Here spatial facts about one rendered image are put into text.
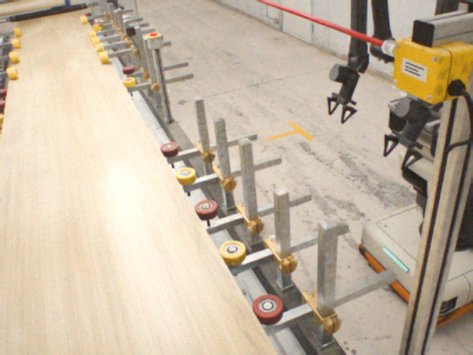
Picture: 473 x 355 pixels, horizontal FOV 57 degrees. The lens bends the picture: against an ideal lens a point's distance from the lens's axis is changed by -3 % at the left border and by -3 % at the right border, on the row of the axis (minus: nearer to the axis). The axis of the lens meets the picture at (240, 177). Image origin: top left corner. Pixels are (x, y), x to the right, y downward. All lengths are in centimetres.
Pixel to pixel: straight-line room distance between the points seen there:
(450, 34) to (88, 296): 113
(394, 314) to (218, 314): 136
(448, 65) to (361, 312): 197
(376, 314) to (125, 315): 145
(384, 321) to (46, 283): 160
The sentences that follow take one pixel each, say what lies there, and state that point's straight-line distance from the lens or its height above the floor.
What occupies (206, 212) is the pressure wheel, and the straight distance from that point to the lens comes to 154.
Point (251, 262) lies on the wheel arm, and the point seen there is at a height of 84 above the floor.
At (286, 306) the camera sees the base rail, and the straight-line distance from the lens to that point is 148.
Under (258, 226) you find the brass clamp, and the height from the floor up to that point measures 82.
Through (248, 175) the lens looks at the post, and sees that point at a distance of 149.
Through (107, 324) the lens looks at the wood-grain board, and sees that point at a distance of 127.
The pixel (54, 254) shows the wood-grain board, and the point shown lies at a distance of 156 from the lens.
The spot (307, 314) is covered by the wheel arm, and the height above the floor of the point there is 83.
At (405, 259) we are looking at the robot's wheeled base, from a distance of 230.
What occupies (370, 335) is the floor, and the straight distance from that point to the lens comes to 231.
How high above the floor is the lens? 182
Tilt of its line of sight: 33 degrees down
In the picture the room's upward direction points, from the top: 6 degrees counter-clockwise
